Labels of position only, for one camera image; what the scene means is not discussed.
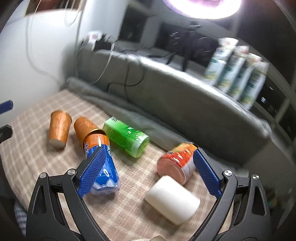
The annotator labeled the orange paper cup white rim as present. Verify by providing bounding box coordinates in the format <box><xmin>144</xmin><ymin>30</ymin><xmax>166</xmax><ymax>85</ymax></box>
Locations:
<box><xmin>48</xmin><ymin>110</ymin><xmax>72</xmax><ymax>150</ymax></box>

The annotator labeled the blue orange snack cup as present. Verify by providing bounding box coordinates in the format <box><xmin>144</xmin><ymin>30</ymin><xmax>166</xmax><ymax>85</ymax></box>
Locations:
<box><xmin>82</xmin><ymin>133</ymin><xmax>121</xmax><ymax>195</ymax></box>

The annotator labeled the green plastic cup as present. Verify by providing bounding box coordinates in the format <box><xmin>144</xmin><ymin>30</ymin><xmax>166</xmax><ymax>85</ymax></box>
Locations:
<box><xmin>103</xmin><ymin>116</ymin><xmax>149</xmax><ymax>158</ymax></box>

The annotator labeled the white power strip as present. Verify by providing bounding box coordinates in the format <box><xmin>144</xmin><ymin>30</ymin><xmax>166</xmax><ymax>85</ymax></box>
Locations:
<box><xmin>81</xmin><ymin>31</ymin><xmax>103</xmax><ymax>47</ymax></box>

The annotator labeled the black power adapter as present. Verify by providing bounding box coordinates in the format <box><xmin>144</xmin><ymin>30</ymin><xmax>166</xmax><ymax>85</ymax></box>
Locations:
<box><xmin>93</xmin><ymin>35</ymin><xmax>114</xmax><ymax>51</ymax></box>

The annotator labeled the white green bag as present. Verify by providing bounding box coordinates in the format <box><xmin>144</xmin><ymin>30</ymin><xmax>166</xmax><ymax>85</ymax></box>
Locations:
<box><xmin>216</xmin><ymin>45</ymin><xmax>249</xmax><ymax>93</ymax></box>
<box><xmin>203</xmin><ymin>38</ymin><xmax>239</xmax><ymax>85</ymax></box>
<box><xmin>239</xmin><ymin>61</ymin><xmax>269</xmax><ymax>109</ymax></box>
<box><xmin>227</xmin><ymin>53</ymin><xmax>262</xmax><ymax>100</ymax></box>

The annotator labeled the grey sofa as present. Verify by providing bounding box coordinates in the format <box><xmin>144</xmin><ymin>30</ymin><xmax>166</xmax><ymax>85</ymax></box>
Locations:
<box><xmin>77</xmin><ymin>47</ymin><xmax>272</xmax><ymax>163</ymax></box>

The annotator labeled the black tripod stand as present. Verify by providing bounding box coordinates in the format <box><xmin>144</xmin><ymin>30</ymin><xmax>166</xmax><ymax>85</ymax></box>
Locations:
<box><xmin>166</xmin><ymin>21</ymin><xmax>217</xmax><ymax>72</ymax></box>

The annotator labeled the white cable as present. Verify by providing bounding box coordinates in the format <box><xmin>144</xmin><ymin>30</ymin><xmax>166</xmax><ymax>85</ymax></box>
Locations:
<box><xmin>24</xmin><ymin>0</ymin><xmax>117</xmax><ymax>86</ymax></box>

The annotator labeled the black cable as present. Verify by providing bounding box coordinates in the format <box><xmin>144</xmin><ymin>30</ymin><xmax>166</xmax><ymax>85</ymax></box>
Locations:
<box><xmin>105</xmin><ymin>41</ymin><xmax>176</xmax><ymax>103</ymax></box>

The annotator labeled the bright ring light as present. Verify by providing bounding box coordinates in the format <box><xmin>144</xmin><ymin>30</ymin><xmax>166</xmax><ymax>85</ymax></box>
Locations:
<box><xmin>163</xmin><ymin>0</ymin><xmax>242</xmax><ymax>20</ymax></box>

